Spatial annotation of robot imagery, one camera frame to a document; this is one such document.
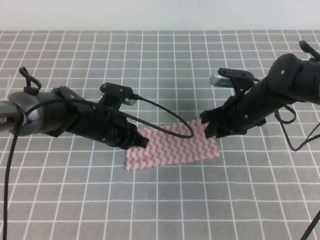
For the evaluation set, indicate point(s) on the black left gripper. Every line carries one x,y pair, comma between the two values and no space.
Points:
99,123

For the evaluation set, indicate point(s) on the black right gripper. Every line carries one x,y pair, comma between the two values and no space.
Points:
234,117

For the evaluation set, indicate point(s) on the pink white wavy striped towel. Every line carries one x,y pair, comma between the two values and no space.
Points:
164,149

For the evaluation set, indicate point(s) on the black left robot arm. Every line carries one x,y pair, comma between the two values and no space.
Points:
32,111

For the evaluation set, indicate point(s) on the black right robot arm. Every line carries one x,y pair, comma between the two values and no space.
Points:
289,80

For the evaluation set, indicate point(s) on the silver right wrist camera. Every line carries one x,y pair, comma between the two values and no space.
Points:
239,80

